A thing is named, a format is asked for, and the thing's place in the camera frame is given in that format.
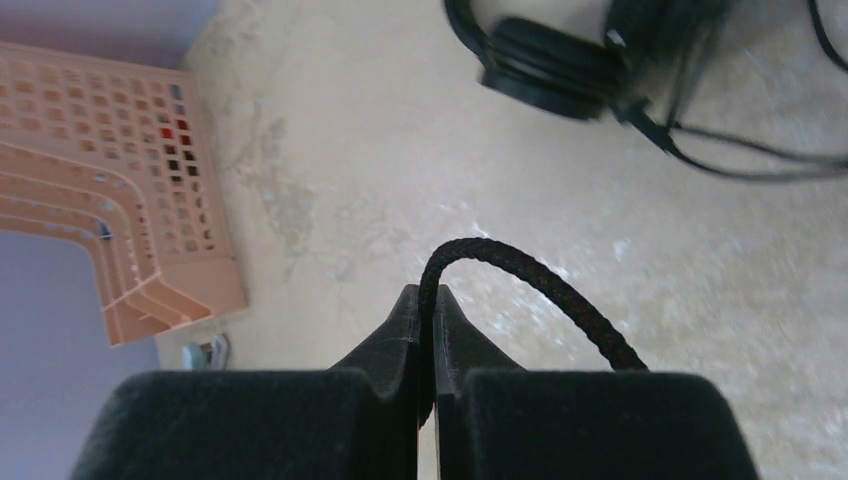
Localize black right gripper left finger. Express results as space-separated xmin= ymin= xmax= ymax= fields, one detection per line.
xmin=70 ymin=285 xmax=420 ymax=479

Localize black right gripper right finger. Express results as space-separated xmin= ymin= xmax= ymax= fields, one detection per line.
xmin=433 ymin=286 xmax=758 ymax=479

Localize thin black headphone cable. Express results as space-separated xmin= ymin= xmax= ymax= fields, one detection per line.
xmin=616 ymin=0 xmax=848 ymax=183

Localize peach plastic file organizer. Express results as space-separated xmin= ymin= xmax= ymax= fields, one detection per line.
xmin=1 ymin=43 xmax=248 ymax=346

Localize small black on-ear headphones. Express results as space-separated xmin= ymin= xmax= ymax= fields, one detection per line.
xmin=443 ymin=0 xmax=728 ymax=121

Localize black braided headphone cable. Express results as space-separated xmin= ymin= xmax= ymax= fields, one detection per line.
xmin=415 ymin=237 xmax=651 ymax=429

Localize light blue stapler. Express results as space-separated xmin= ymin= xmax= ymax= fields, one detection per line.
xmin=181 ymin=334 xmax=230 ymax=371

